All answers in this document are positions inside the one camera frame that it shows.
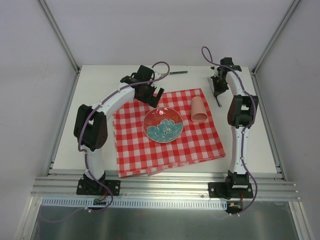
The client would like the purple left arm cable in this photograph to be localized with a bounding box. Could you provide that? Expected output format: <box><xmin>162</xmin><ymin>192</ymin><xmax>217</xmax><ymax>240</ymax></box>
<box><xmin>39</xmin><ymin>61</ymin><xmax>171</xmax><ymax>223</ymax></box>

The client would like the white slotted cable duct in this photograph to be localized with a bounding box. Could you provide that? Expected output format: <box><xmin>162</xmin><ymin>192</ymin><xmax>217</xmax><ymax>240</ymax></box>
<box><xmin>41</xmin><ymin>196</ymin><xmax>227</xmax><ymax>211</ymax></box>

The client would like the silver table knife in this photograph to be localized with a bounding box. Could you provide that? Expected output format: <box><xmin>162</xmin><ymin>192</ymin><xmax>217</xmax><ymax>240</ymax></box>
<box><xmin>207</xmin><ymin>77</ymin><xmax>222</xmax><ymax>108</ymax></box>

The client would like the aluminium front rail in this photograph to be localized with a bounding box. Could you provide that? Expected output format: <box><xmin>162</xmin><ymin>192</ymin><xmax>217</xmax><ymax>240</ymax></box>
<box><xmin>31</xmin><ymin>169</ymin><xmax>302</xmax><ymax>202</ymax></box>

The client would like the red teal ceramic plate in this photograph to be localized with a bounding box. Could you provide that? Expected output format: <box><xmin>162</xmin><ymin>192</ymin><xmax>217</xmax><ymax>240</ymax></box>
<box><xmin>142</xmin><ymin>107</ymin><xmax>184</xmax><ymax>144</ymax></box>

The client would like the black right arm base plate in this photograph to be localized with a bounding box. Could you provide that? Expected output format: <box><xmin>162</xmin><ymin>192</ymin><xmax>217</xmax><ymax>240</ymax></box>
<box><xmin>207</xmin><ymin>182</ymin><xmax>254</xmax><ymax>200</ymax></box>

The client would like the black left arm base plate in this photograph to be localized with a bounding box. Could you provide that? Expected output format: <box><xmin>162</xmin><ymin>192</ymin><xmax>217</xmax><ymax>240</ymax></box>
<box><xmin>76</xmin><ymin>178</ymin><xmax>121</xmax><ymax>196</ymax></box>

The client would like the aluminium frame post right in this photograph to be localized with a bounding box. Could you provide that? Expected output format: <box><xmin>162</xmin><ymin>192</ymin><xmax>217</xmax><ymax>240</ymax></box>
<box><xmin>252</xmin><ymin>0</ymin><xmax>302</xmax><ymax>76</ymax></box>

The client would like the aluminium frame post left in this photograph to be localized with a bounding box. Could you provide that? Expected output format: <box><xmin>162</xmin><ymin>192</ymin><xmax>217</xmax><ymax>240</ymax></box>
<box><xmin>36</xmin><ymin>0</ymin><xmax>81</xmax><ymax>73</ymax></box>

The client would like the red white checkered cloth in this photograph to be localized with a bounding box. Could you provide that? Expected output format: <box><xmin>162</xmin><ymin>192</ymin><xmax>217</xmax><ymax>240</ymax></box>
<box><xmin>113</xmin><ymin>88</ymin><xmax>226</xmax><ymax>177</ymax></box>

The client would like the aluminium frame post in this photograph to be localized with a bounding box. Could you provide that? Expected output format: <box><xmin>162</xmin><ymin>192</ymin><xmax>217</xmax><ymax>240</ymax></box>
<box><xmin>36</xmin><ymin>0</ymin><xmax>81</xmax><ymax>73</ymax></box>
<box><xmin>252</xmin><ymin>0</ymin><xmax>302</xmax><ymax>76</ymax></box>

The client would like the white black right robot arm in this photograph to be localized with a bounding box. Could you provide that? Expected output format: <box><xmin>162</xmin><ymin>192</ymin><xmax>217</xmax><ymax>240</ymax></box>
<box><xmin>210</xmin><ymin>57</ymin><xmax>259</xmax><ymax>198</ymax></box>

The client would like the fork with green handle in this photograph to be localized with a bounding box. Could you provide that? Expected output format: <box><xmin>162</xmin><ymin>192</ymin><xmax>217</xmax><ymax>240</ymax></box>
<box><xmin>169</xmin><ymin>70</ymin><xmax>188</xmax><ymax>75</ymax></box>

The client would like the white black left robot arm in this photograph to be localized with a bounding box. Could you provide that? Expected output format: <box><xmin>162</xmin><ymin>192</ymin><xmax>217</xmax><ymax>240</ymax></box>
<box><xmin>73</xmin><ymin>61</ymin><xmax>170</xmax><ymax>194</ymax></box>

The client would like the salmon pink plastic cup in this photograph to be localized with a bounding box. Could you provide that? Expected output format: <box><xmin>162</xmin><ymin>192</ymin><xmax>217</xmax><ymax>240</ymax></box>
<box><xmin>190</xmin><ymin>96</ymin><xmax>208</xmax><ymax>123</ymax></box>

